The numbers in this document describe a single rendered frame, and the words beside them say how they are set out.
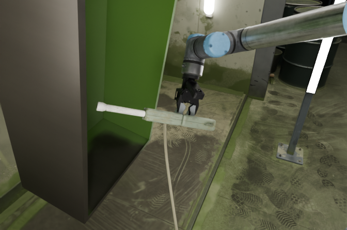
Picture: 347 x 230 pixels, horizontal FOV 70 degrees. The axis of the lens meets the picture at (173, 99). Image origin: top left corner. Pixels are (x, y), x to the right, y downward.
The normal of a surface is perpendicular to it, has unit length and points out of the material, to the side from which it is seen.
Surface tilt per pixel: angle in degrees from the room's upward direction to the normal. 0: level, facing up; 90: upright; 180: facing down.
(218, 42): 66
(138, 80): 90
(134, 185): 0
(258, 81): 90
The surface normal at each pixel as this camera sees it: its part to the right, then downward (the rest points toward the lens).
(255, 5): -0.43, 0.46
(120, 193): 0.00, -0.86
